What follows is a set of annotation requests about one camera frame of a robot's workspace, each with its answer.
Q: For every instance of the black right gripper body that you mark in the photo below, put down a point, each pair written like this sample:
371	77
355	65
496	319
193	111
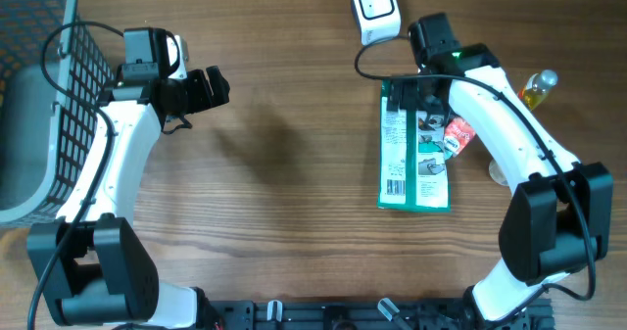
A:
409	97

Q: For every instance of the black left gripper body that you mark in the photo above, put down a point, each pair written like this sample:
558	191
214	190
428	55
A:
192	95

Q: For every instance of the red tissue pack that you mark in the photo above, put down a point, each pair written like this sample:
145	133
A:
457	134

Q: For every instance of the green 3M package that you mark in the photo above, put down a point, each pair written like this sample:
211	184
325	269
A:
412	171

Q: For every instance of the teal small packet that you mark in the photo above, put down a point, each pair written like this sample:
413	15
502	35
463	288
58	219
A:
449	154

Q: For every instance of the yellow liquid bottle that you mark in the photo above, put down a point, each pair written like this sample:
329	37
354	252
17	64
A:
537	88

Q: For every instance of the green lid jar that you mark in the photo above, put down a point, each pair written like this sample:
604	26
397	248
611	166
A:
496	173

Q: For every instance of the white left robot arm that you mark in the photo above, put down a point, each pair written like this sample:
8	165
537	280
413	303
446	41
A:
91	267

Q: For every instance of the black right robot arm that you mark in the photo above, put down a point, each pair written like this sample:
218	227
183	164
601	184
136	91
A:
556	226

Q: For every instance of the white barcode scanner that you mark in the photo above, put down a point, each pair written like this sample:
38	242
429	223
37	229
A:
376	19

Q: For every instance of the grey mesh basket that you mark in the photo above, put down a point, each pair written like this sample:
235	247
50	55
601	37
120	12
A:
47	70

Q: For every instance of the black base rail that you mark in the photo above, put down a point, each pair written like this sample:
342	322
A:
438	314

